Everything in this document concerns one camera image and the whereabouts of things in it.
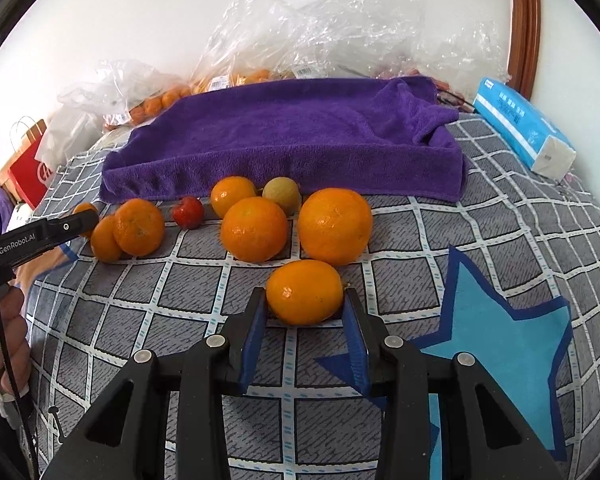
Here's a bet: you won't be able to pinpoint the small orange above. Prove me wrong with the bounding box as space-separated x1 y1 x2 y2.
210 176 257 218
90 214 122 263
73 203 99 238

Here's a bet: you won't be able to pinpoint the person's left hand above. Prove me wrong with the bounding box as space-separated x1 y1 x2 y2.
0 287 32 394

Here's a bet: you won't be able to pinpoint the red paper shopping bag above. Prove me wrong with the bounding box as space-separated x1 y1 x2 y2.
0 119 54 209

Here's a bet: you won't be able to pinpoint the white plastic bag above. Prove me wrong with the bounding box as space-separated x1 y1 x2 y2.
34 105 104 171

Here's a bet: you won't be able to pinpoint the grey checked star blanket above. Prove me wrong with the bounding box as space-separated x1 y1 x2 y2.
21 115 600 479

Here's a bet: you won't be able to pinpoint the small red tomato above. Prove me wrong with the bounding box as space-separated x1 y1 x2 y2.
171 196 204 230

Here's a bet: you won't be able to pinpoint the clear bag left oranges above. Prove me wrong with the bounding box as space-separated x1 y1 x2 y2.
59 60 189 131

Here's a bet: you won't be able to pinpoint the large orange right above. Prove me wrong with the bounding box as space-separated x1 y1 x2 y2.
298 188 373 266

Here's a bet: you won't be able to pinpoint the yellow-green small fruit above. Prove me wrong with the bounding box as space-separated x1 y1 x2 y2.
262 177 301 216

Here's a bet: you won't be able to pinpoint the purple towel-covered tray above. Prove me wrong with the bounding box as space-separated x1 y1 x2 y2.
99 76 468 203

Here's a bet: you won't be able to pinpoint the blue tissue pack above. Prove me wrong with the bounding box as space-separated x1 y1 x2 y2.
474 78 577 181

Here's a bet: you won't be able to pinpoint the clear bag of red fruit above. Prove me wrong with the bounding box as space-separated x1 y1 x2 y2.
374 21 512 110

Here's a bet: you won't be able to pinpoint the clear bag of oranges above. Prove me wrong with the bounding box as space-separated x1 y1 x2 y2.
190 0 424 94

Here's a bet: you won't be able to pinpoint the brown wooden door frame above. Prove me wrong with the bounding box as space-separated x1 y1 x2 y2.
508 0 541 100

